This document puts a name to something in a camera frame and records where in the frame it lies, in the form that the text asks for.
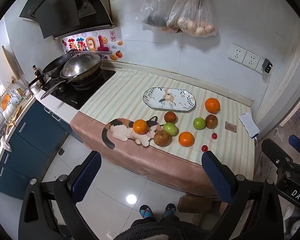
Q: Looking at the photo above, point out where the blue kitchen cabinet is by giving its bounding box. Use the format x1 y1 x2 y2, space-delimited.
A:
0 99 75 201

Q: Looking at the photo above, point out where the white mug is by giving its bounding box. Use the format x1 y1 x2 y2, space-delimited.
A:
29 82 42 95

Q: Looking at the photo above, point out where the large brown apple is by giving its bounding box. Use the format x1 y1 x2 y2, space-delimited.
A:
153 130 172 147

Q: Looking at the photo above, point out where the plastic bag of onions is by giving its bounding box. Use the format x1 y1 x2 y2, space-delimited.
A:
168 0 218 38

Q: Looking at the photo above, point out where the blue slipper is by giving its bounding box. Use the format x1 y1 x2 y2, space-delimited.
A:
162 203 177 220
139 205 155 220

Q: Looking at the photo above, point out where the plastic bag with dark contents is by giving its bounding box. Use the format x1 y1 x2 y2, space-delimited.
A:
136 0 183 30

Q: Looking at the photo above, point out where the black frying pan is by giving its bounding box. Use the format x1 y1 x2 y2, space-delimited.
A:
27 52 75 87

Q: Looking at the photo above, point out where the person's dark clothing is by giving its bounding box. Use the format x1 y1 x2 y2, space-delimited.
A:
113 216 188 240

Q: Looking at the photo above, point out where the black range hood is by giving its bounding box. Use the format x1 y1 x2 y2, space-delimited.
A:
19 0 117 40

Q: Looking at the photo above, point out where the white wall socket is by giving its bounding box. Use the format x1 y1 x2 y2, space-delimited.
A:
227 43 247 64
242 50 261 71

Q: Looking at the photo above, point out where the steel wok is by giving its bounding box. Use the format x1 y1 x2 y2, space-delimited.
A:
40 51 104 100

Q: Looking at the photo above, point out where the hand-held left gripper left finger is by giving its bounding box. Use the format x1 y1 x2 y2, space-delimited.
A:
18 151 102 240

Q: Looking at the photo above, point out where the white paper sheet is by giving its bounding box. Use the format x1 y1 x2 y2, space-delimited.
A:
238 112 261 139

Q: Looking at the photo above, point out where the colourful wall sticker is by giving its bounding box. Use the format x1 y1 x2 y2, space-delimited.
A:
61 30 123 62

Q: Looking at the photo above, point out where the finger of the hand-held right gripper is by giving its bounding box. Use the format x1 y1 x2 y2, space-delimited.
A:
289 134 300 158
261 138 294 170

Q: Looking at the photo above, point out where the green apple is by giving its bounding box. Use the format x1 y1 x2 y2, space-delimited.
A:
193 117 206 130
163 122 178 137

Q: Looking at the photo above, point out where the striped cat print tablecloth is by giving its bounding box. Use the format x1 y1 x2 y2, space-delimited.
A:
70 69 256 198

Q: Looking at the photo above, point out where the dark sauce bottle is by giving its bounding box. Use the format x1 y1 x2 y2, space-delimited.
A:
32 65 45 85

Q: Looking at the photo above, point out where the black plug adapter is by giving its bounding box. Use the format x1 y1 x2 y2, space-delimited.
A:
261 58 274 74

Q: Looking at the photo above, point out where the oval floral ceramic plate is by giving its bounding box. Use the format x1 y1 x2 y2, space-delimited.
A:
143 87 197 112

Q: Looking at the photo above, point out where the wooden cutting board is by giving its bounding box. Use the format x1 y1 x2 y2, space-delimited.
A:
2 45 25 81

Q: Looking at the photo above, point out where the black induction cooktop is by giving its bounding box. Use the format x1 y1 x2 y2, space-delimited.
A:
41 68 117 110

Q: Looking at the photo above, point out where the orange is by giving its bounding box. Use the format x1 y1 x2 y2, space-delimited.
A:
178 131 194 147
204 98 221 114
133 119 148 135

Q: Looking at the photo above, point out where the small brown card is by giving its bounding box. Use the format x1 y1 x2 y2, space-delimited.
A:
225 121 238 133

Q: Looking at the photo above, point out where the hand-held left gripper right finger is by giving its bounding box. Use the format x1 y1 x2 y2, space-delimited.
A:
201 151 290 240

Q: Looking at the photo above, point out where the dish rack with kitchenware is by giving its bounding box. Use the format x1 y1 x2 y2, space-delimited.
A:
0 77 33 121

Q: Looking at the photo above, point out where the dark brown apple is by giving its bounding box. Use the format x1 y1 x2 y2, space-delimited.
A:
164 111 177 124
205 114 219 129

